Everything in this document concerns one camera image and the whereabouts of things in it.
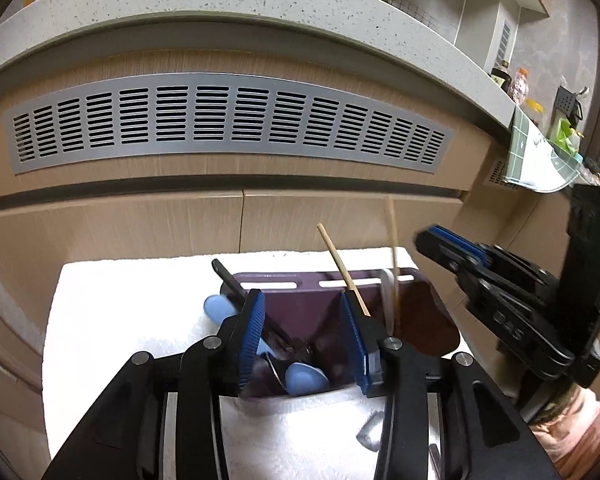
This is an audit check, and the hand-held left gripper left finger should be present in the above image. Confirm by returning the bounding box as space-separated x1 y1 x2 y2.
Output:
42 289 267 480

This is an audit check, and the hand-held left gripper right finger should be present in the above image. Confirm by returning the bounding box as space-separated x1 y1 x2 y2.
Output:
340 292 563 480

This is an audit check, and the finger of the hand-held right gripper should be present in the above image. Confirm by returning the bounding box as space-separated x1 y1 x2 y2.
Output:
426 225 487 262
414 231 488 286

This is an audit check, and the dark metal spoon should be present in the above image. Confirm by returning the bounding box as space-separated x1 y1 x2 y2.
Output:
265 352 293 393

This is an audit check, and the light blue plastic spoon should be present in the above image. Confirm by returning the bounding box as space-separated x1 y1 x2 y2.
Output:
203 294 329 395

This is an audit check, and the wooden chopstick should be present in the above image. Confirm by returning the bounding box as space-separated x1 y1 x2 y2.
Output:
386 196 401 333
316 223 371 317

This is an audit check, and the purple plastic utensil container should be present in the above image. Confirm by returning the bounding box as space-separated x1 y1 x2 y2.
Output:
219 269 462 401

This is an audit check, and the white plastic utensil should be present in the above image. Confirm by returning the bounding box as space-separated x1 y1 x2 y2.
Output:
377 269 398 333

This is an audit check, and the black plastic spatula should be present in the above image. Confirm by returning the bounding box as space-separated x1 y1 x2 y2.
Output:
211 259 305 356

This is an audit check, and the person's right forearm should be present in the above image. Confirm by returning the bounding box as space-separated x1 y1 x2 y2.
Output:
530 385 600 480

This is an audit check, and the small grey vent grille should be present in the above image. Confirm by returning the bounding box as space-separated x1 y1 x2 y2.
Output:
487 159 523 188

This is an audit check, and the green checked cloth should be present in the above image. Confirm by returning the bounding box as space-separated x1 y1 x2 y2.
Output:
502 107 583 193

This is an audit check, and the white textured towel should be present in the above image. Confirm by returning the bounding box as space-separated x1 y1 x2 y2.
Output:
44 247 463 480

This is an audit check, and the green bag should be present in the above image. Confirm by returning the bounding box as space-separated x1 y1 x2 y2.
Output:
550 117 583 153

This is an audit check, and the clear bottle with orange cap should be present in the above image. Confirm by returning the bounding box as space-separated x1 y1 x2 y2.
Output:
510 66 531 106

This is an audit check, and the dark bottle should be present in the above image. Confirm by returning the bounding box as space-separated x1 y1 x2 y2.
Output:
490 60 513 92

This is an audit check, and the black metal holder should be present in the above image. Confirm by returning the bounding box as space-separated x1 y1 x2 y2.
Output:
554 85 588 121

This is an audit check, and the wooden cabinet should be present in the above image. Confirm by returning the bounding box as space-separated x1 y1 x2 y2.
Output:
0 45 571 480

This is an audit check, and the large grey vent grille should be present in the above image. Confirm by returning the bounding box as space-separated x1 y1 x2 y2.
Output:
4 79 456 176

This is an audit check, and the speckled white countertop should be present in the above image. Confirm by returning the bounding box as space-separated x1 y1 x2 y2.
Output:
0 0 518 136

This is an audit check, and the white duct box with vent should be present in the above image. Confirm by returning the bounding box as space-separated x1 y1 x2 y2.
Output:
452 0 521 78

